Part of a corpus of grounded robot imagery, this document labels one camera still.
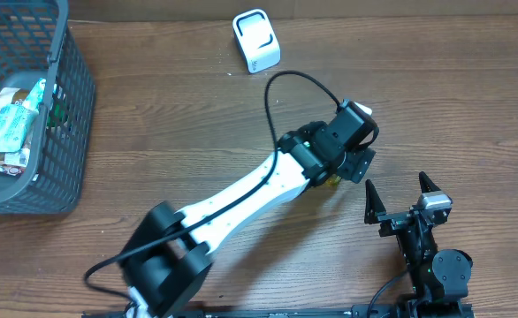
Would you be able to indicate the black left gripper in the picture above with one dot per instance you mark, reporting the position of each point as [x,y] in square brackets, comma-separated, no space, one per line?
[359,164]

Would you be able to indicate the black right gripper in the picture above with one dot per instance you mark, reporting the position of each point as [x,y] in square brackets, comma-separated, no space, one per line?
[404,220]

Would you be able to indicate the yellow Vim dish soap bottle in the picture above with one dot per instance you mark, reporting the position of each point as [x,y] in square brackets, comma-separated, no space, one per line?
[333,181]

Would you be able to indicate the green lid white jar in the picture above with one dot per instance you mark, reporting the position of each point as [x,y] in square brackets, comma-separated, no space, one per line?
[58,114]

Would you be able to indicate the colourful snack packet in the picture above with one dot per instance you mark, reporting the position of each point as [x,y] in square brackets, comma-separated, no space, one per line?
[14,164]

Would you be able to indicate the green Kleenex tissue pack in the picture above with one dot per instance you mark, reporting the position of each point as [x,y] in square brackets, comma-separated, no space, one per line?
[34,98]

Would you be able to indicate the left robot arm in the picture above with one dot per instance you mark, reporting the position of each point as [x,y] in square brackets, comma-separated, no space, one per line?
[172,251]

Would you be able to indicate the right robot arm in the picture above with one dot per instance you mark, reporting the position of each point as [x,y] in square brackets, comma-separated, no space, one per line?
[439,278]

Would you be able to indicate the white barcode scanner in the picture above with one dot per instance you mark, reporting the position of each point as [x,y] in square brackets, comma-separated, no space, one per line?
[256,40]

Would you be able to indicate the grey plastic mesh basket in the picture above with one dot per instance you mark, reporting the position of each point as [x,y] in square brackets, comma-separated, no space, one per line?
[36,42]

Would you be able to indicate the brown Pantree bag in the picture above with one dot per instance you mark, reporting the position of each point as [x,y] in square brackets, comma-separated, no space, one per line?
[12,95]

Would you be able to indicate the green wet wipes pack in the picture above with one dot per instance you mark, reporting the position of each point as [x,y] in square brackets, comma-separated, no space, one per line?
[15,121]

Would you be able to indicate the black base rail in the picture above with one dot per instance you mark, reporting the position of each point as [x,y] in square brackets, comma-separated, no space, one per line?
[356,311]

